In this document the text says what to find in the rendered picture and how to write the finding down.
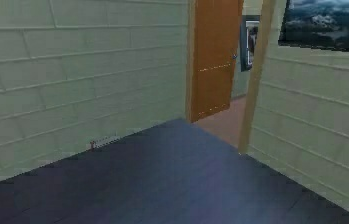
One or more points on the orange wooden room door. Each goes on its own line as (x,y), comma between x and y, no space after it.
(213,56)

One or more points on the dark landscape framed picture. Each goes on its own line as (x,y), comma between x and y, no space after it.
(325,23)

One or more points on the blue framed wall picture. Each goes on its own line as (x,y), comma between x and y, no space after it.
(249,43)

